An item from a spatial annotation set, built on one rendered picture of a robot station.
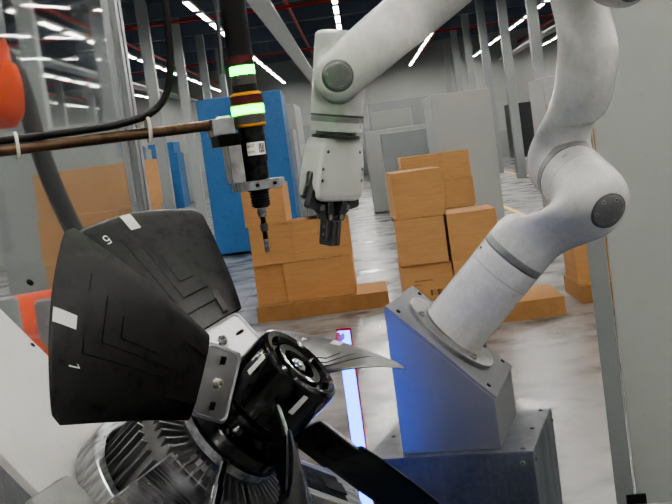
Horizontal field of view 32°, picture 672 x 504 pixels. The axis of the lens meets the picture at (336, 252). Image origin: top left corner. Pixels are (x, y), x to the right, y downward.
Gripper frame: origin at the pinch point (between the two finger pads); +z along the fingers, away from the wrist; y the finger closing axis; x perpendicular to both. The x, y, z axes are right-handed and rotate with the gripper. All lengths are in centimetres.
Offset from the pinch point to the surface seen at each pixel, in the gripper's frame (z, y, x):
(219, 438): 20, 40, 26
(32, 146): -13, 55, 5
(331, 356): 15.6, 12.2, 15.1
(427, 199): 57, -535, -474
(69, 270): -1, 61, 25
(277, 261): 136, -562, -678
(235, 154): -13.4, 31.3, 15.0
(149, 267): 2.6, 37.4, 5.2
